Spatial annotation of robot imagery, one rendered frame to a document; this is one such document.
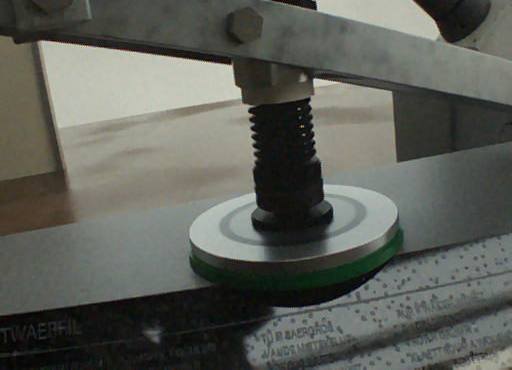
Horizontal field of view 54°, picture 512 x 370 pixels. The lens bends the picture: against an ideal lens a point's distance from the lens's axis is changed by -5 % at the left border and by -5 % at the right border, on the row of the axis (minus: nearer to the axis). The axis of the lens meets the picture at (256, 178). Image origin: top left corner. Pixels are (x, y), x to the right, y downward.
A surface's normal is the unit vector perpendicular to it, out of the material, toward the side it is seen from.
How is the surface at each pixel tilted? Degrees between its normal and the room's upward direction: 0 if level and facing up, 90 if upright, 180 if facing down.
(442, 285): 45
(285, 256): 0
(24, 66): 90
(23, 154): 90
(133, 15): 90
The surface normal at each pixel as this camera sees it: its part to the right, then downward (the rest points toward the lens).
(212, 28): 0.43, 0.18
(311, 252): -0.13, -0.96
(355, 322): -0.02, -0.50
